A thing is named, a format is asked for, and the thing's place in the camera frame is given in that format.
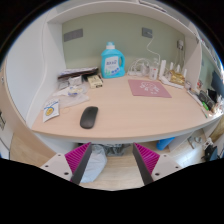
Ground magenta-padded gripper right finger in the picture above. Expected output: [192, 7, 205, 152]
[132, 142, 184, 186]

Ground black computer monitor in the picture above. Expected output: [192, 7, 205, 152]
[210, 70, 224, 98]

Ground white power strip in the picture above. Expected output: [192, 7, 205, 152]
[127, 68, 145, 77]

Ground stack of books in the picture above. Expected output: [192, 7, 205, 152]
[57, 67, 99, 81]

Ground pink printed mouse pad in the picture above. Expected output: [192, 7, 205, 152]
[127, 78, 173, 99]

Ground grey plastic bag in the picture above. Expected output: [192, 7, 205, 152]
[79, 143, 108, 184]

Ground white plastic cup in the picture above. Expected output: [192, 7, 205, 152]
[148, 64, 159, 80]

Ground white power cable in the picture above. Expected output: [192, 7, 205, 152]
[146, 35, 162, 66]

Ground black computer mouse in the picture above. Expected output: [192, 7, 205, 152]
[79, 106, 99, 130]

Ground clear plastic bags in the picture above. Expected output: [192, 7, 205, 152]
[53, 84, 91, 108]

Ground small yellow box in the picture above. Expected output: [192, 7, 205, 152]
[87, 74, 104, 90]

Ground black zip pouch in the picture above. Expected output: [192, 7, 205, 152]
[198, 89, 218, 105]

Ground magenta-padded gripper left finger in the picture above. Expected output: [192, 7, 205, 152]
[39, 142, 93, 186]

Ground white router with antennas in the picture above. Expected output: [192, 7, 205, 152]
[158, 59, 188, 90]

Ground blue detergent bottle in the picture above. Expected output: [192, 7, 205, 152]
[100, 41, 126, 80]

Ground blue bin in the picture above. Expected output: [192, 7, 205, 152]
[156, 136, 176, 151]

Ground white packet with yellow logo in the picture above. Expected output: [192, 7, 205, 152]
[42, 98, 61, 123]

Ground gold foil snack bag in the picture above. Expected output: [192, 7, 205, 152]
[169, 69, 186, 85]

